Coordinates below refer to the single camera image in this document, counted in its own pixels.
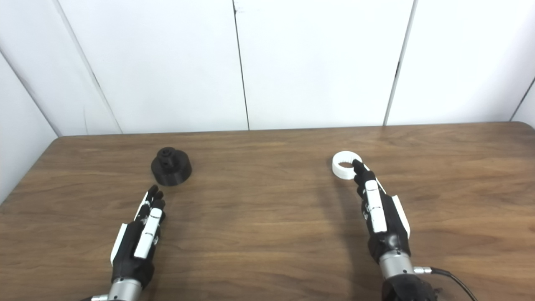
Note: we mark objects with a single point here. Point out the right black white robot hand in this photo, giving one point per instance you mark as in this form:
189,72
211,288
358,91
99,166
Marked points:
391,234

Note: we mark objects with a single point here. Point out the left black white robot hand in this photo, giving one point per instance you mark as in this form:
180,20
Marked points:
129,251

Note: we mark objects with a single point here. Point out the round black plastic part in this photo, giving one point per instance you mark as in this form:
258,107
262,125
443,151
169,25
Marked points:
171,169

